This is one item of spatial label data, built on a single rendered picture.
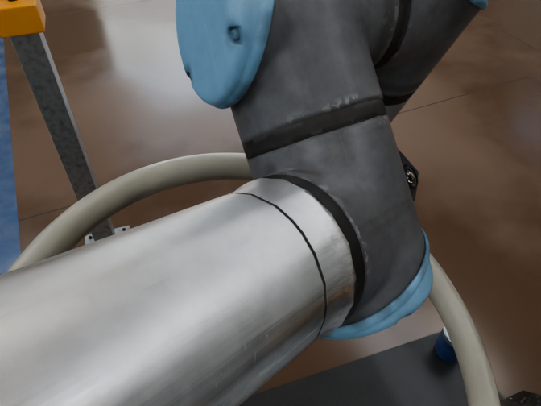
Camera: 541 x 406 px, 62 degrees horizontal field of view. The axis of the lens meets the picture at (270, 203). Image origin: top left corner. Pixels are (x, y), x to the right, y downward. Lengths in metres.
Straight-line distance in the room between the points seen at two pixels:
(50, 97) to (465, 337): 1.42
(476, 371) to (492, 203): 1.98
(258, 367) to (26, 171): 2.59
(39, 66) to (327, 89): 1.40
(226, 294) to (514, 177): 2.56
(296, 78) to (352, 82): 0.03
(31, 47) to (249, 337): 1.45
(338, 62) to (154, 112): 2.71
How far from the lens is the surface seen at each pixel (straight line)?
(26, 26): 1.53
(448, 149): 2.74
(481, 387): 0.53
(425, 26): 0.33
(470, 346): 0.54
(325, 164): 0.24
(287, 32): 0.25
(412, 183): 0.51
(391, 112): 0.40
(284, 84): 0.24
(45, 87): 1.63
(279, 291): 0.18
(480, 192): 2.52
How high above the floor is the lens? 1.56
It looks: 44 degrees down
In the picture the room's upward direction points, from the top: straight up
